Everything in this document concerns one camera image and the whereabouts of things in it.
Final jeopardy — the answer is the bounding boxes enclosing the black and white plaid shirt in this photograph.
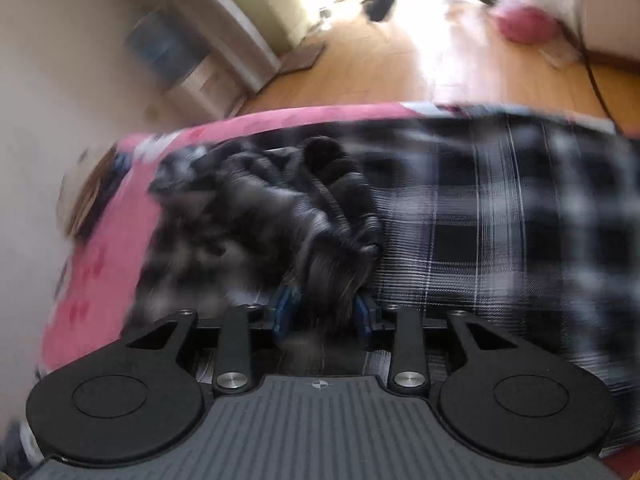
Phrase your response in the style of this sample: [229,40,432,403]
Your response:
[132,110,640,456]

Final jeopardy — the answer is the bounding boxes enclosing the folded beige pants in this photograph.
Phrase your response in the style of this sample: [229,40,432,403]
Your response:
[60,147,131,241]

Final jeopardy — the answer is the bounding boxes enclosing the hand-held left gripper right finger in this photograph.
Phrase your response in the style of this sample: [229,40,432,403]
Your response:
[352,292,518,396]

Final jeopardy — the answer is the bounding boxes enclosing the pink floral blanket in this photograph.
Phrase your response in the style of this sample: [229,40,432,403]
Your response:
[35,101,640,461]

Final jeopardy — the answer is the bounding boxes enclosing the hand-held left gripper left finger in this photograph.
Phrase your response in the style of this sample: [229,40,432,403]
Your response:
[125,285,307,396]

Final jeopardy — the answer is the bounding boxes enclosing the beige curtain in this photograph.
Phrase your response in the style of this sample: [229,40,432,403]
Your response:
[170,0,283,93]

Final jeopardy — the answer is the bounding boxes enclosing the brown door mat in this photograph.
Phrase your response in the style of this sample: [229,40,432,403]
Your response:
[280,42,327,75]

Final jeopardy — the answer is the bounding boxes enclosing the black hanging cable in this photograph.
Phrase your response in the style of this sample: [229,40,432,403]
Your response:
[575,0,623,133]

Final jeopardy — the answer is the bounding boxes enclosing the pink plastic basin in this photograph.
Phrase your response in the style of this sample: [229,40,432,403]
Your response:
[497,2,556,45]

